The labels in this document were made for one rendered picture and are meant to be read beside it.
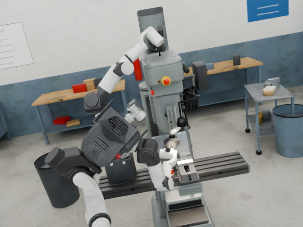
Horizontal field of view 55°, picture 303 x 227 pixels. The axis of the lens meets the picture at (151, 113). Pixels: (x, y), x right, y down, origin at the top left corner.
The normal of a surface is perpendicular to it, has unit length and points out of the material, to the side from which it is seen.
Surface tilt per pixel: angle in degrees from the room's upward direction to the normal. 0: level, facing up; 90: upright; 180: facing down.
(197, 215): 0
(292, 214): 0
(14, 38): 90
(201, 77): 90
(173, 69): 90
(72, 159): 90
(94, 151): 75
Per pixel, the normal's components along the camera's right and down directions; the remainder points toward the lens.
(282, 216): -0.16, -0.93
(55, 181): 0.19, 0.36
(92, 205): 0.39, 0.25
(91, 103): -0.09, -0.03
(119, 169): -0.05, 0.35
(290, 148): -0.45, 0.43
